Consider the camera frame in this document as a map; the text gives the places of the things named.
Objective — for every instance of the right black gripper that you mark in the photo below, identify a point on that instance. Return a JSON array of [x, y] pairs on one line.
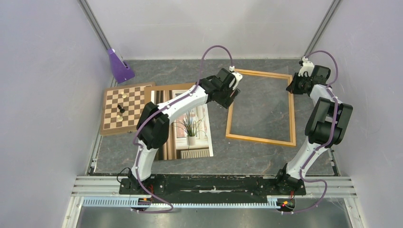
[[292, 87]]

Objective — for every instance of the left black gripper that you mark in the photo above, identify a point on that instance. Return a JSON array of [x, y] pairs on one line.
[[227, 102]]

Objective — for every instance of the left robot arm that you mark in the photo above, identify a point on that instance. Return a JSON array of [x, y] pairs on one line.
[[154, 124]]

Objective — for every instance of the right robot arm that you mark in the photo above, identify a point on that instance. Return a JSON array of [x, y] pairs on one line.
[[326, 126]]

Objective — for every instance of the window plant photo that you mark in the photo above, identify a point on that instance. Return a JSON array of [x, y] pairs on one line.
[[189, 136]]

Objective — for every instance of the wooden chessboard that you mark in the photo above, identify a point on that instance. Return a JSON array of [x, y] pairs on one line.
[[133, 105]]

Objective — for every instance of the black chess piece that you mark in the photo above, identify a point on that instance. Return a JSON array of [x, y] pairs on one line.
[[121, 109]]

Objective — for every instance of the purple plastic stand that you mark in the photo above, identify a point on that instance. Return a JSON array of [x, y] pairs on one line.
[[121, 71]]

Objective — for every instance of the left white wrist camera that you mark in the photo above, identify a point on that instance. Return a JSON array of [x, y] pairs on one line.
[[237, 78]]

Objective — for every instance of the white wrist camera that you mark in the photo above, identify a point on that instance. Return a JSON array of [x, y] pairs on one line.
[[237, 78], [307, 67]]

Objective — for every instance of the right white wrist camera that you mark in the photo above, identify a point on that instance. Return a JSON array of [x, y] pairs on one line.
[[307, 67]]

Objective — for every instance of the wooden picture frame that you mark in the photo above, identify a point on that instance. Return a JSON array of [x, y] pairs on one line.
[[291, 109]]

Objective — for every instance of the brown frame backing board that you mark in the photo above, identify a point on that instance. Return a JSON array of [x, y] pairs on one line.
[[162, 93]]

